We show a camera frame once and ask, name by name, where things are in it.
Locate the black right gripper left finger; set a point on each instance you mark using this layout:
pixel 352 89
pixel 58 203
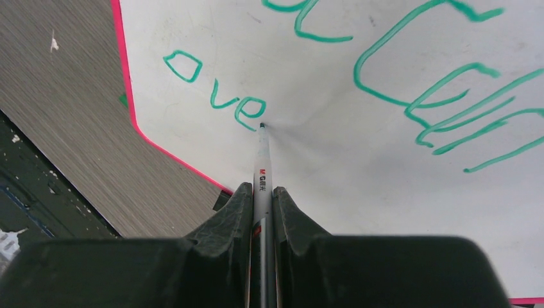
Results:
pixel 206 268

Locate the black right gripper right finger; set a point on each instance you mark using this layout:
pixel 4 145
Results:
pixel 318 269

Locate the white green marker pen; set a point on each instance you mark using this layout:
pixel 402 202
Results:
pixel 263 288

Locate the pink-framed whiteboard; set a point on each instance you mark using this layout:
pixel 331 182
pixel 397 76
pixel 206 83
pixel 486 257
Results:
pixel 384 117

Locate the green marker cap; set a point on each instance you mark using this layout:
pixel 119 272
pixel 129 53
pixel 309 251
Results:
pixel 123 100

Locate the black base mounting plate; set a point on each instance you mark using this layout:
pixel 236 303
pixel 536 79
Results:
pixel 37 199

